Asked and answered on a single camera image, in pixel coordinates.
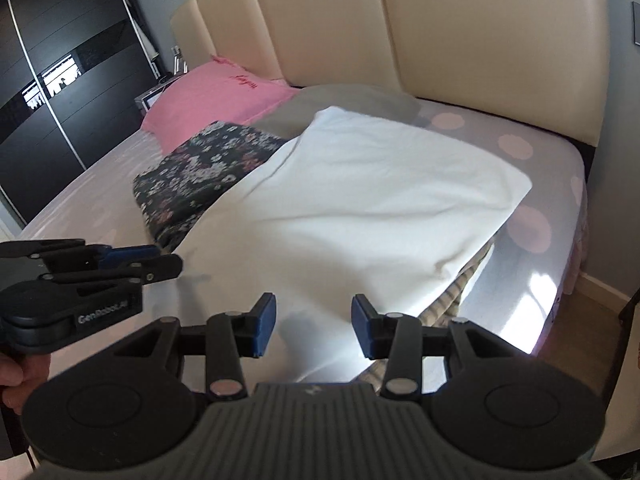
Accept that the person's left hand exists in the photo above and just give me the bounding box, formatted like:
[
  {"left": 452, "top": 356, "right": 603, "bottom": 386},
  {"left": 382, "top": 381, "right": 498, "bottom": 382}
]
[{"left": 0, "top": 351, "right": 52, "bottom": 407}]

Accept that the polka dot bed sheet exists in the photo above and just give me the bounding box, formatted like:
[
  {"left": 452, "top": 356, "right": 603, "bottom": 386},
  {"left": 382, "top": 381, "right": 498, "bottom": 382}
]
[{"left": 20, "top": 95, "right": 588, "bottom": 386}]

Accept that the cream white t-shirt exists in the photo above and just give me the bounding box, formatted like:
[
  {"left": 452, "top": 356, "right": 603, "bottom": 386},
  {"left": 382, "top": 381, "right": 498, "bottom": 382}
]
[{"left": 175, "top": 106, "right": 533, "bottom": 383}]

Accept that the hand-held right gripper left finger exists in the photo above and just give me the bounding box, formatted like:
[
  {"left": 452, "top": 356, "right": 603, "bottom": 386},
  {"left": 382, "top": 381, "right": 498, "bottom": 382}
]
[{"left": 115, "top": 292, "right": 277, "bottom": 401}]

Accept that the black sliding wardrobe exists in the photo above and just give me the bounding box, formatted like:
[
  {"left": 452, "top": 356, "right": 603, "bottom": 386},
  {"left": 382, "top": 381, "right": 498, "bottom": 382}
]
[{"left": 0, "top": 0, "right": 162, "bottom": 227}]

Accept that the dark floral folded garment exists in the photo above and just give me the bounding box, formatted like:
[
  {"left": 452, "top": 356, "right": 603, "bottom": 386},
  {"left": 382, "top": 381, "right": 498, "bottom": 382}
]
[{"left": 132, "top": 121, "right": 291, "bottom": 253}]

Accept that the grey nightstand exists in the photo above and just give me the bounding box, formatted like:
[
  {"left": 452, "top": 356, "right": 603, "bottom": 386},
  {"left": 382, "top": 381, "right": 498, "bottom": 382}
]
[{"left": 134, "top": 76, "right": 175, "bottom": 114}]

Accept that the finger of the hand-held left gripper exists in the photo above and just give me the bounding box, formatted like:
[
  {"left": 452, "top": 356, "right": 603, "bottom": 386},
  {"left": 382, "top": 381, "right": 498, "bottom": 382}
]
[
  {"left": 0, "top": 239, "right": 157, "bottom": 273},
  {"left": 42, "top": 254, "right": 183, "bottom": 293}
]

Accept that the beige padded headboard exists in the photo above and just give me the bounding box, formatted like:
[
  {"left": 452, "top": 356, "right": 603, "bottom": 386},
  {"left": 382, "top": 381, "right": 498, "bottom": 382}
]
[{"left": 170, "top": 0, "right": 613, "bottom": 147}]

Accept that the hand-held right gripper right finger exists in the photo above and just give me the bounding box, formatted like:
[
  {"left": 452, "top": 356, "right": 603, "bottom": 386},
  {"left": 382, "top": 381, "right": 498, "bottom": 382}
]
[{"left": 351, "top": 294, "right": 521, "bottom": 401}]

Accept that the taupe folded garment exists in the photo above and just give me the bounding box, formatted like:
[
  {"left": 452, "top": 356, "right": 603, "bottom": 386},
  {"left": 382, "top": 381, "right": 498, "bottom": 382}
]
[{"left": 252, "top": 84, "right": 423, "bottom": 142}]

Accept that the pink pillow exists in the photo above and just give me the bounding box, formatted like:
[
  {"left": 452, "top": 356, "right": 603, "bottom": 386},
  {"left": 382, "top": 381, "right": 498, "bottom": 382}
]
[{"left": 141, "top": 55, "right": 301, "bottom": 153}]

